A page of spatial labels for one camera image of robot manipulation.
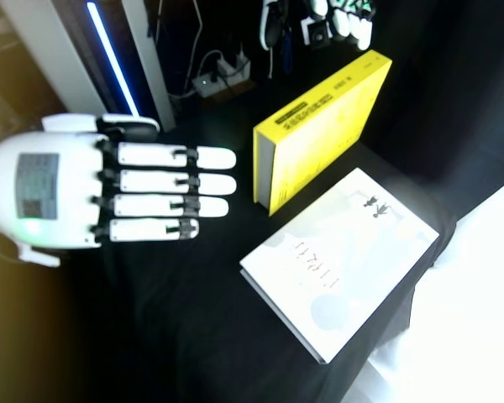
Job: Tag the white hardcover book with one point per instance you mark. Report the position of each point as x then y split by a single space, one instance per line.
340 260

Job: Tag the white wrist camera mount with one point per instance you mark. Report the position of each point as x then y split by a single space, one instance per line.
319 32

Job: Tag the white charger plug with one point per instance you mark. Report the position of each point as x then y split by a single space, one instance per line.
241 61

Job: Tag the thick yellow book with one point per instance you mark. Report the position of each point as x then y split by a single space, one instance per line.
319 138

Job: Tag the white pillar with blue light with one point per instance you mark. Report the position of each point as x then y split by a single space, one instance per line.
50 50

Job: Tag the black table cloth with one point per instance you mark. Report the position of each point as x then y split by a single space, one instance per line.
172 315

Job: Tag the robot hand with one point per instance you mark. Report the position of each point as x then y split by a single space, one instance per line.
353 25
59 189

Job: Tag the white power strip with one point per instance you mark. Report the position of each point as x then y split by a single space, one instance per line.
208 86

